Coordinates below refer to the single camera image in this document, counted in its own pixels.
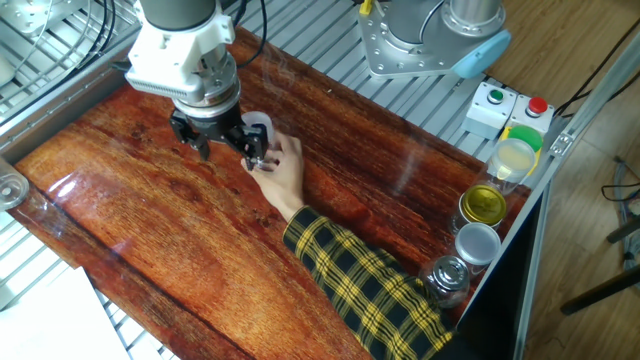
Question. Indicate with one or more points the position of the white box red button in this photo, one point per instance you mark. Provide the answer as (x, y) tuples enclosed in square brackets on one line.
[(532, 116)]

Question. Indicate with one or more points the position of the dark chair leg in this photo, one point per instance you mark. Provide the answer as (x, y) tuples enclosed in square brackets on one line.
[(600, 292), (625, 230)]

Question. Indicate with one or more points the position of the black table side panel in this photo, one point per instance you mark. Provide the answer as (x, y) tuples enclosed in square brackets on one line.
[(500, 325)]

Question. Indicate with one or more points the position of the tall jar with clear lid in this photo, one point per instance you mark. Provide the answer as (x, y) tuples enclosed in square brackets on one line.
[(511, 160)]

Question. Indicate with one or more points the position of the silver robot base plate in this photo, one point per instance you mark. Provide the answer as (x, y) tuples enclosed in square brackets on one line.
[(400, 60)]

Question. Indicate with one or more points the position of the jar with gold lid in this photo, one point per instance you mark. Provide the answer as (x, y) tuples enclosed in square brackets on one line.
[(483, 204)]

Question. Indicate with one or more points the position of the yellow box green cap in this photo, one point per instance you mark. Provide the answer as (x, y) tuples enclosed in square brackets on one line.
[(527, 136)]

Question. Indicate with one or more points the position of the silver aluminium frame rail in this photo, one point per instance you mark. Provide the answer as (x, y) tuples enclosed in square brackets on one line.
[(60, 100)]

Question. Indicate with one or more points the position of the silver mounting plate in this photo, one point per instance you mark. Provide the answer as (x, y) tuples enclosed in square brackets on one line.
[(30, 12)]

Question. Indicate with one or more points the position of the aluminium frame strut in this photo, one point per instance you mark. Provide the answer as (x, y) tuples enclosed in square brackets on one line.
[(600, 85)]

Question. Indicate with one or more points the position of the white box green button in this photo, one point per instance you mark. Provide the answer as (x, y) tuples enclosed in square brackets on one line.
[(487, 112)]

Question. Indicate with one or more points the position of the frosted white jar lid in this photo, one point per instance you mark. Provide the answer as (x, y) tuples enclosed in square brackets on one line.
[(260, 117)]

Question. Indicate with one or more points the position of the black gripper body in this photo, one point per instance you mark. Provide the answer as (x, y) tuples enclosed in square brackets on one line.
[(210, 127)]

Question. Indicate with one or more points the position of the yellow black plaid-sleeved forearm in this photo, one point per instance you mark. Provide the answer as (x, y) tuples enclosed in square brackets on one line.
[(370, 290)]

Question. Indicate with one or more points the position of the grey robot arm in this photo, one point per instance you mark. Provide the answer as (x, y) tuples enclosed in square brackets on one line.
[(175, 12)]

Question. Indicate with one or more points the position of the jar with silver lid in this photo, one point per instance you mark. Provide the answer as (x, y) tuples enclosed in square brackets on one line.
[(447, 280)]

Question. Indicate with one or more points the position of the bare person's hand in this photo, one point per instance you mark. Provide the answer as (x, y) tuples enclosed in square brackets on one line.
[(282, 180)]

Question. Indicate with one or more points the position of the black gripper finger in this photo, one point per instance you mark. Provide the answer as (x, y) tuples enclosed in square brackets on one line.
[(185, 132), (255, 142)]

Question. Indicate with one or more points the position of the white wrist mount housing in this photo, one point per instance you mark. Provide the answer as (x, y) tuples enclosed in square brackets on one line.
[(170, 65)]

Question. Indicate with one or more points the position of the white paper sheet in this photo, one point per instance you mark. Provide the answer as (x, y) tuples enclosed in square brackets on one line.
[(50, 320)]

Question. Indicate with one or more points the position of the jar with frosted lid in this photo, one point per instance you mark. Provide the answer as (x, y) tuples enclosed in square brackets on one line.
[(477, 243)]

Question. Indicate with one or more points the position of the clear plastic container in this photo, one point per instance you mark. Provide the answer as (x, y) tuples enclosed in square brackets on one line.
[(10, 187)]

